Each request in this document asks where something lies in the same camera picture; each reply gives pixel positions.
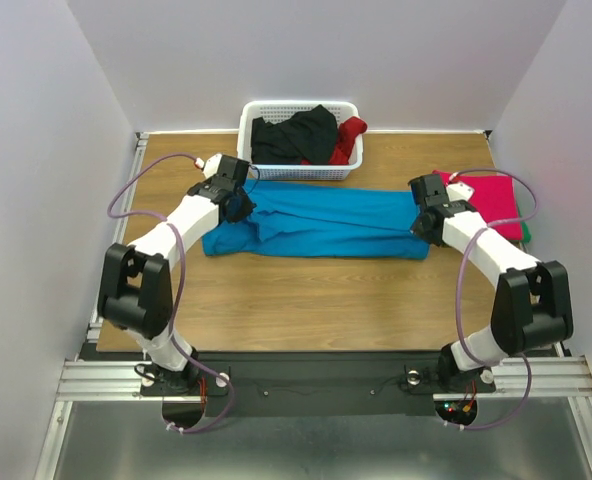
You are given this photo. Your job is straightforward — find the left aluminium frame rail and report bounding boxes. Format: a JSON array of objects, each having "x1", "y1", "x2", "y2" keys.
[{"x1": 85, "y1": 131, "x2": 150, "y2": 343}]

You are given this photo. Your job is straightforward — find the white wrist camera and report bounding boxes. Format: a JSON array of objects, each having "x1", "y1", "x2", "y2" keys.
[
  {"x1": 446, "y1": 173, "x2": 475, "y2": 202},
  {"x1": 194, "y1": 153, "x2": 222, "y2": 179}
]

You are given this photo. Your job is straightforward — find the folded green t shirt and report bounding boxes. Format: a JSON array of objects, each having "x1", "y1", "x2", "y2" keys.
[{"x1": 520, "y1": 222, "x2": 532, "y2": 244}]

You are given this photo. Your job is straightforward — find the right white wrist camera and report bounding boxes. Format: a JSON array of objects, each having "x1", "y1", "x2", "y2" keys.
[{"x1": 446, "y1": 173, "x2": 475, "y2": 202}]

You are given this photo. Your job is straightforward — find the black t shirt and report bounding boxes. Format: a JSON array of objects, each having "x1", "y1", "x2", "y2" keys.
[{"x1": 250, "y1": 105, "x2": 338, "y2": 165}]

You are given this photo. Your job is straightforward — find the front aluminium frame rail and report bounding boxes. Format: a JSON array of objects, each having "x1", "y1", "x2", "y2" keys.
[{"x1": 56, "y1": 357, "x2": 592, "y2": 402}]

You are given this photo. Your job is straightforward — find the folded pink t shirt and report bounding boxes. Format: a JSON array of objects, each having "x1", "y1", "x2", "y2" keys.
[{"x1": 432, "y1": 170, "x2": 523, "y2": 242}]

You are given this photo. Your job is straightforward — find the blue t shirt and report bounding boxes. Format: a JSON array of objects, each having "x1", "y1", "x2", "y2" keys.
[{"x1": 202, "y1": 180, "x2": 429, "y2": 260}]

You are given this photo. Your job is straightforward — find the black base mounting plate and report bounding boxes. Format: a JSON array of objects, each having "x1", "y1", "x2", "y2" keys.
[{"x1": 141, "y1": 351, "x2": 494, "y2": 426}]

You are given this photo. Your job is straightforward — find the aluminium frame rail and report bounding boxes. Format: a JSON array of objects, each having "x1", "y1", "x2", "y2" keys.
[
  {"x1": 56, "y1": 357, "x2": 592, "y2": 402},
  {"x1": 483, "y1": 129, "x2": 592, "y2": 401},
  {"x1": 85, "y1": 131, "x2": 150, "y2": 343}
]

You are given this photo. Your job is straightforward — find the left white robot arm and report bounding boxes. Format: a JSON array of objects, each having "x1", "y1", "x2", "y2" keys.
[{"x1": 97, "y1": 154, "x2": 255, "y2": 395}]

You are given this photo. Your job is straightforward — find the red t shirt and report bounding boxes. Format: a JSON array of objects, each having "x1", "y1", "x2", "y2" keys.
[{"x1": 300, "y1": 116, "x2": 367, "y2": 166}]

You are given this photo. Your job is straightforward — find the right aluminium frame rail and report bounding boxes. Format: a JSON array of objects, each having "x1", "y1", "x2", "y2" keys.
[{"x1": 483, "y1": 129, "x2": 592, "y2": 401}]

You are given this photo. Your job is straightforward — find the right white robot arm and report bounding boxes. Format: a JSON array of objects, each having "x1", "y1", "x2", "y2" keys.
[{"x1": 408, "y1": 174, "x2": 574, "y2": 390}]

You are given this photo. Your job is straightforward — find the white perforated plastic basket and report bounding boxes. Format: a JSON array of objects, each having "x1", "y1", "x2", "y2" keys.
[{"x1": 237, "y1": 100, "x2": 363, "y2": 181}]

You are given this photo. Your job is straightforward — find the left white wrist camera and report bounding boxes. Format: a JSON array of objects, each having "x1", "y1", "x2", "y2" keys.
[{"x1": 194, "y1": 153, "x2": 222, "y2": 179}]

